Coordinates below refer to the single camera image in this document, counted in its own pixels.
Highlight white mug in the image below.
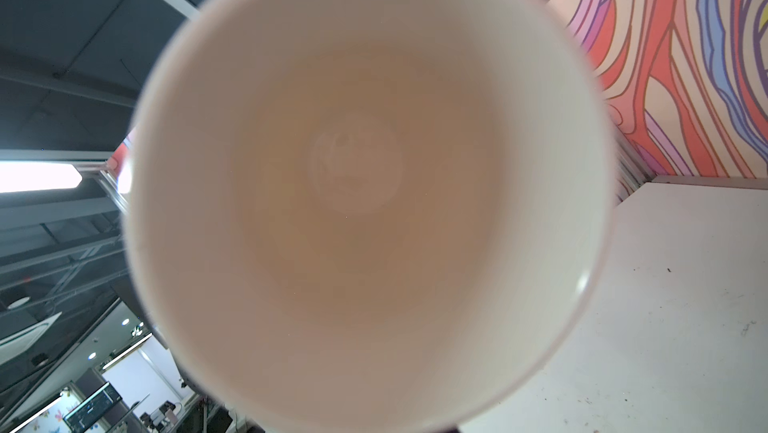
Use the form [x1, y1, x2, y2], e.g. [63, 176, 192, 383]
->
[123, 0, 616, 432]

